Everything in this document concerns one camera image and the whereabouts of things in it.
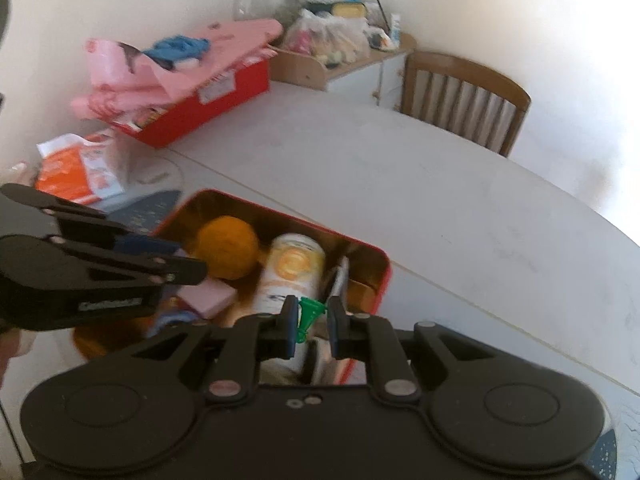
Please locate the yellow container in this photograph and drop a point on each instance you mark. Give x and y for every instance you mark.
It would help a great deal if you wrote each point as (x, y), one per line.
(347, 11)

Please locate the thin black stick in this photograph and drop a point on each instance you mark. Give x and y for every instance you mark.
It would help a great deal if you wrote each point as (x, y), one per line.
(380, 7)

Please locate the orange and white carton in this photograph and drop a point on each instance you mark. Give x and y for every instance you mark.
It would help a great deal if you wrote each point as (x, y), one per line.
(75, 170)

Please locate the orange fruit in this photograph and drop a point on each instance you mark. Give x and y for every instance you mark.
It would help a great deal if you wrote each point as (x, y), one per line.
(227, 247)

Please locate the pink paper bag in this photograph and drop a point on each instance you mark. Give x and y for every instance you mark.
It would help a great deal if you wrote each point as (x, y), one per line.
(150, 85)

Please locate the red cardboard box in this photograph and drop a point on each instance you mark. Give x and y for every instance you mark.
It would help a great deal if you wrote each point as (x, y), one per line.
(210, 105)

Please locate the clear plastic bag of goods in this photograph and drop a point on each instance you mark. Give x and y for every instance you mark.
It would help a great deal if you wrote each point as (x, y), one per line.
(325, 37)

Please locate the wooden chair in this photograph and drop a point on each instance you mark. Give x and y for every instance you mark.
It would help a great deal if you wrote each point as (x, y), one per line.
(465, 100)

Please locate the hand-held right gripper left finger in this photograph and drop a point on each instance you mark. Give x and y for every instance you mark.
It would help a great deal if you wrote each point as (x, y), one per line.
(289, 332)

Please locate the blue cloth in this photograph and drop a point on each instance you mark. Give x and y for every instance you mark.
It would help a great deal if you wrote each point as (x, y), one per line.
(175, 50)

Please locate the round blue white placemat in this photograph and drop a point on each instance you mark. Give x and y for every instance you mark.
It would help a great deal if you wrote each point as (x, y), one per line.
(602, 455)
(150, 205)

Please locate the yellow and white bottle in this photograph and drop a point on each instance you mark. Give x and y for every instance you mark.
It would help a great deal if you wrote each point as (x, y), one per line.
(295, 265)

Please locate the white side cabinet wooden top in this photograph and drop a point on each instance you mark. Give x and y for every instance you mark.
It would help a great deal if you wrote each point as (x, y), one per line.
(360, 77)

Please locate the pink sticky note block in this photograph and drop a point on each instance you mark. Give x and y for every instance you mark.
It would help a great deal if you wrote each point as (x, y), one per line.
(210, 297)

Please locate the red tin box gold interior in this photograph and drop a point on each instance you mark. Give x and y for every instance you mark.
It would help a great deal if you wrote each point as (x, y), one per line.
(370, 270)

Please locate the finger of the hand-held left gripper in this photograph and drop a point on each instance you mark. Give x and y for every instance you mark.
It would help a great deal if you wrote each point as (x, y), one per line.
(147, 246)
(170, 270)

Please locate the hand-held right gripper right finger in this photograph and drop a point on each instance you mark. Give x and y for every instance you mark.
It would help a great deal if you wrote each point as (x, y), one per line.
(333, 334)

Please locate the green plastic clip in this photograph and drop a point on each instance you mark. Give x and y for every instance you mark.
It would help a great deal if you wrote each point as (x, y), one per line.
(307, 317)

